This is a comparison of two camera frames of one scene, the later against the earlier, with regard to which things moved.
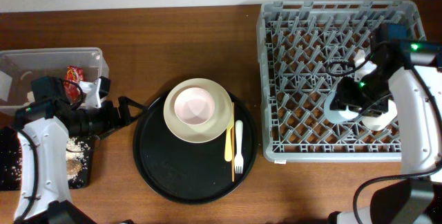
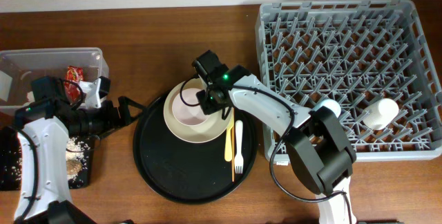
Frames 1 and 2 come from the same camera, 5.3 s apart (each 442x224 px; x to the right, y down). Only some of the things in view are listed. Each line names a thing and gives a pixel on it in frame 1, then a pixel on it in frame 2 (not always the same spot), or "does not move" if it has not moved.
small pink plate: [194, 106] does not move
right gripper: [361, 104] to [206, 101]
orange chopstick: [233, 141] does not move
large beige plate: [197, 110] does not move
